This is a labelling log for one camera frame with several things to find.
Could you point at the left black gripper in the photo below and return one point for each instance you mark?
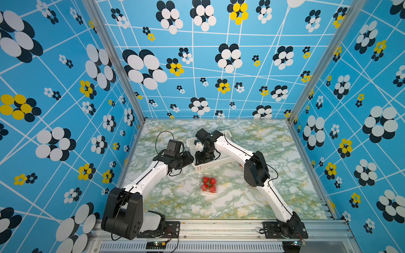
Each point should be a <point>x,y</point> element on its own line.
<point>188,157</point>

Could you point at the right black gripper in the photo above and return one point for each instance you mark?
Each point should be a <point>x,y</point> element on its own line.
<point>200,159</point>

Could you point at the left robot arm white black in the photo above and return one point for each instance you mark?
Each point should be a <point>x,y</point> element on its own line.
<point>123,214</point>

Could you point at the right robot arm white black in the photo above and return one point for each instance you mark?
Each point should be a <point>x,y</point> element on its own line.
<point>257,175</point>

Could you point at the green circuit board left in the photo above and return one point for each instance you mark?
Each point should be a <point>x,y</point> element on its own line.
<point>156,245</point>

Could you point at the circuit board right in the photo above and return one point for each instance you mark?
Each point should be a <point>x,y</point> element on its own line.
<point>293,246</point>

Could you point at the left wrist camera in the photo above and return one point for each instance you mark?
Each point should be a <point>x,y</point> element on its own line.
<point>174,148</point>

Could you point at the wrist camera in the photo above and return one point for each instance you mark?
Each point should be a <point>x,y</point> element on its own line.
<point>201,136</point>
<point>174,148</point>

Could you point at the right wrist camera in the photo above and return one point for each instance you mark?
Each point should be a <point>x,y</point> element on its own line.
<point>201,136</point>

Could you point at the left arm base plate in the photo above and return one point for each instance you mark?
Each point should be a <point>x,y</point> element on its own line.
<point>170,229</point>

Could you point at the aluminium front frame rail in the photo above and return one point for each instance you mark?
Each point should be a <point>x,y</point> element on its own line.
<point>233,236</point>

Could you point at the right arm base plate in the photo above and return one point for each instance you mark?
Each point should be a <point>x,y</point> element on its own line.
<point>280,230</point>

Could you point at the left aluminium corner post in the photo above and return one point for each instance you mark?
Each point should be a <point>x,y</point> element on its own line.
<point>94,13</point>

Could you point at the aluminium corner post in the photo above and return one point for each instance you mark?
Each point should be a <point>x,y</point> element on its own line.
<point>94,13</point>
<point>339,36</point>

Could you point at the right aluminium corner post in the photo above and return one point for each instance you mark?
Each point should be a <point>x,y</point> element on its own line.
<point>339,36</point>

